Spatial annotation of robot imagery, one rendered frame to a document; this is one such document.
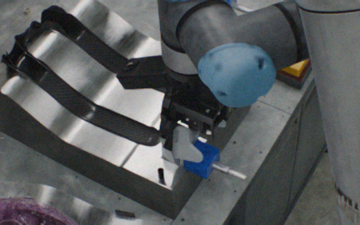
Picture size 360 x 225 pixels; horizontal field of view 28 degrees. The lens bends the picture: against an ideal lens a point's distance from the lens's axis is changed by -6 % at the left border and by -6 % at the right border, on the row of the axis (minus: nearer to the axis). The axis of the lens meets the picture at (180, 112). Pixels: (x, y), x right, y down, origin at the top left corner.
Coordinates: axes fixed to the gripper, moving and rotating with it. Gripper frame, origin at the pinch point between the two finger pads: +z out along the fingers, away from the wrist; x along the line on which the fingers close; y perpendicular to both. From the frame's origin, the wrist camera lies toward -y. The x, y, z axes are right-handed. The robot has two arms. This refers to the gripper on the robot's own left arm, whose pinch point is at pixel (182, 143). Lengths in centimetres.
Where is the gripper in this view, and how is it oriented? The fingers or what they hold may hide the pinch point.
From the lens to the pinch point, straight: 115.4
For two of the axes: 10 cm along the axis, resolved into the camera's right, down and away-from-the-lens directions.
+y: 8.6, 3.7, -3.5
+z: 0.4, 6.3, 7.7
